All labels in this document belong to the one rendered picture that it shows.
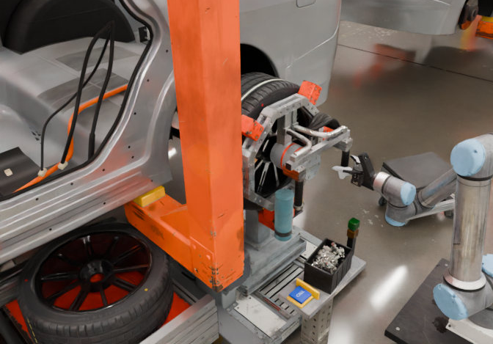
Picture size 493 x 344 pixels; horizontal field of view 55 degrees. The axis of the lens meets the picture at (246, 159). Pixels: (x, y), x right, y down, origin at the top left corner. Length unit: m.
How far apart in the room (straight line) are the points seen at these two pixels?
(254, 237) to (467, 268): 1.16
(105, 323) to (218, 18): 1.25
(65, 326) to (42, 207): 0.47
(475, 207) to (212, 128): 0.96
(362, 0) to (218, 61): 3.14
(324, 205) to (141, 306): 1.71
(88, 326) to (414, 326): 1.37
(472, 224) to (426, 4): 2.85
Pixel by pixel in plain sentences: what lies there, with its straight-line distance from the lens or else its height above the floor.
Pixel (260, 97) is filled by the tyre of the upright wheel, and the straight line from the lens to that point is 2.08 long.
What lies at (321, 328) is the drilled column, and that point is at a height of 0.20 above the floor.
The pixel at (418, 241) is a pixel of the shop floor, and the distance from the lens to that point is 3.20.
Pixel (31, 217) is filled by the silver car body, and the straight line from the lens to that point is 1.97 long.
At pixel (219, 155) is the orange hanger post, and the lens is 1.63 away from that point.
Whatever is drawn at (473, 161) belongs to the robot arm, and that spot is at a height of 1.18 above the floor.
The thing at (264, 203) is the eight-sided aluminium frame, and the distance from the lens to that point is 2.26.
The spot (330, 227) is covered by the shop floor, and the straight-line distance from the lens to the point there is 3.18.
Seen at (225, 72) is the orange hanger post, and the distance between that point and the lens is 1.53.
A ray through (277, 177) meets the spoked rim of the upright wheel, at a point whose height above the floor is 0.65.
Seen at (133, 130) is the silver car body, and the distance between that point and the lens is 2.07.
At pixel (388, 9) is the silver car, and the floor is 0.97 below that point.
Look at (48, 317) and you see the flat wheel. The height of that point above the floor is 0.50.
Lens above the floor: 2.01
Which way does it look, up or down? 32 degrees down
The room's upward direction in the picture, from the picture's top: 1 degrees counter-clockwise
